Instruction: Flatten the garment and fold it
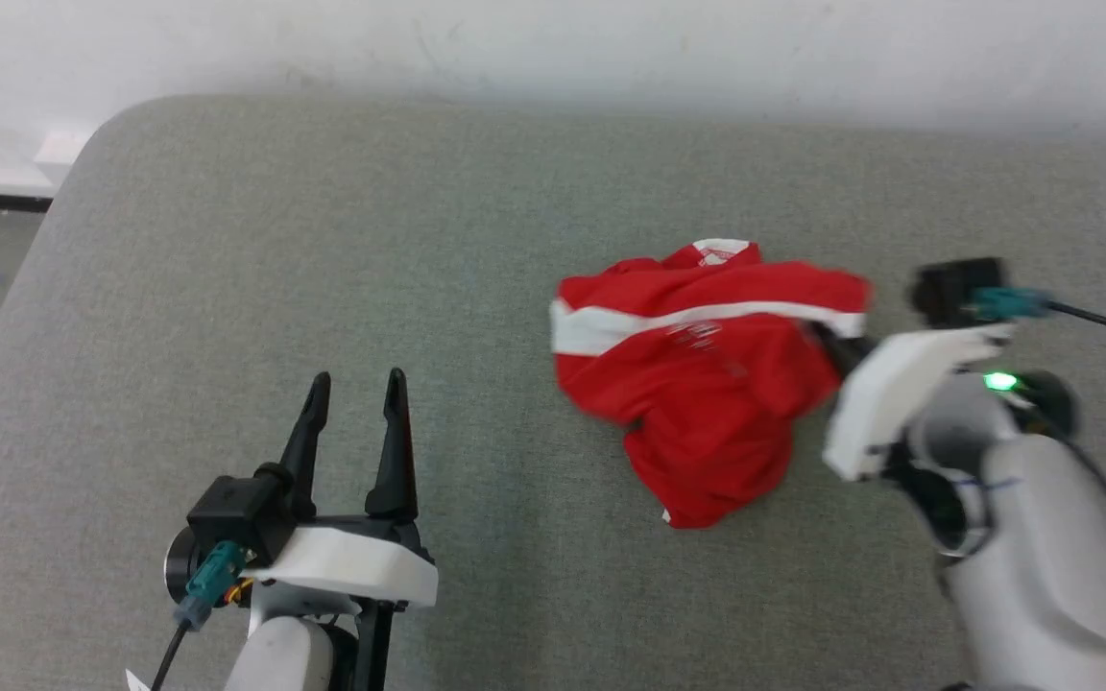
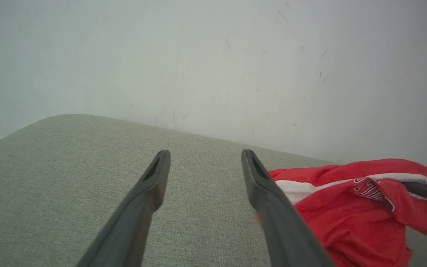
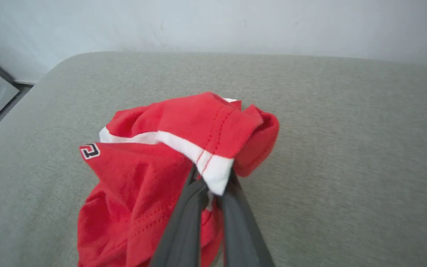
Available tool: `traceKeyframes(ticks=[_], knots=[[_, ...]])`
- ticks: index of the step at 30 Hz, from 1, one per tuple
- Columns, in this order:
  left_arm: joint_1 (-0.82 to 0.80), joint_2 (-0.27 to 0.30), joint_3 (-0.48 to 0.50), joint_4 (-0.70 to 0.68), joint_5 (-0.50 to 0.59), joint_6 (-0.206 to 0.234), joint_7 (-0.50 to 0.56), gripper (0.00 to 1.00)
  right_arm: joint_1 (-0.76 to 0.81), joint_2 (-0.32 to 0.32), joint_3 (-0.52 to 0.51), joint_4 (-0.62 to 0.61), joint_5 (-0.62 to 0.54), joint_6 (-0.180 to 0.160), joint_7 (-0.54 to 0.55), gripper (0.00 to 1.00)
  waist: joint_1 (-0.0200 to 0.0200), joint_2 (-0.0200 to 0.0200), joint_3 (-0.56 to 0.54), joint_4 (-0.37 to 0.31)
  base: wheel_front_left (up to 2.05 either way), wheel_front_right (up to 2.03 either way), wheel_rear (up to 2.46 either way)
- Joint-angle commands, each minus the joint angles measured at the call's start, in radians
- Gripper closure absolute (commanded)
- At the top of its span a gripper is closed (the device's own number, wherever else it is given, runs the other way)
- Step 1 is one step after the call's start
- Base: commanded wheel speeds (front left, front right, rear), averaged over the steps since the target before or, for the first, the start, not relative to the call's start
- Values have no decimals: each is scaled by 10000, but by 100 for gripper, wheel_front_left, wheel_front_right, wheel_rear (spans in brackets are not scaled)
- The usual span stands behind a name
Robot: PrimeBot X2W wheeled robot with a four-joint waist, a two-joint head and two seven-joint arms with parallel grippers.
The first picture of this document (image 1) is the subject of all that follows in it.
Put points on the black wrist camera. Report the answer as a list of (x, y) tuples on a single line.
[(236, 513), (947, 288)]

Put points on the red garment with white stripe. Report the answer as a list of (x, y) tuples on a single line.
[(707, 403)]

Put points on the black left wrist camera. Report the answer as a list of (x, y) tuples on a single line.
[(236, 513)]

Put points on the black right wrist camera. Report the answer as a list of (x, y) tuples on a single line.
[(947, 288)]

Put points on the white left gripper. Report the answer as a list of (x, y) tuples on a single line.
[(361, 561)]

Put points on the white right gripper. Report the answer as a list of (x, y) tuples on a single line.
[(889, 393)]

